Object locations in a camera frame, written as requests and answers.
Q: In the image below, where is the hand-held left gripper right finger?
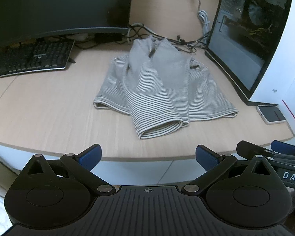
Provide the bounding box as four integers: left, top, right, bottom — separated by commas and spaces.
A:
183, 145, 277, 195

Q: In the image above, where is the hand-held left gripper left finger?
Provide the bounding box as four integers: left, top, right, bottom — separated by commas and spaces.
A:
22, 144, 116, 195

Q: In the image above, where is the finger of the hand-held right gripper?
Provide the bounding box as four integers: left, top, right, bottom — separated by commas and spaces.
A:
271, 140, 295, 157
236, 141, 295, 165

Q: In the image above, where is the grey striped shirt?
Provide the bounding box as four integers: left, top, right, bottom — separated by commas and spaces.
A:
93, 36, 239, 140

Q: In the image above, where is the small white flat device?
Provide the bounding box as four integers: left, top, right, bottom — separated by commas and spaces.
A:
256, 105, 287, 125

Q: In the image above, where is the white glass-sided computer case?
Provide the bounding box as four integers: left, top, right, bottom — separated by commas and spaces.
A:
205, 0, 295, 107

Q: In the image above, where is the black keyboard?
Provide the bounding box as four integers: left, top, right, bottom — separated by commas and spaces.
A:
0, 39, 76, 80

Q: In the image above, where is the black computer monitor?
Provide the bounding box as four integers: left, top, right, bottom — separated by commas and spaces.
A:
0, 0, 136, 52

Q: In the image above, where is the black cable bundle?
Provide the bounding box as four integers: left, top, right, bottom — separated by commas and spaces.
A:
128, 23, 212, 54

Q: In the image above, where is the light grey cable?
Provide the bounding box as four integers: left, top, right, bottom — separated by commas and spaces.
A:
126, 23, 148, 45

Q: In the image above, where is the white coiled cable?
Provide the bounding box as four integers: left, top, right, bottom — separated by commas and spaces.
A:
184, 0, 211, 47

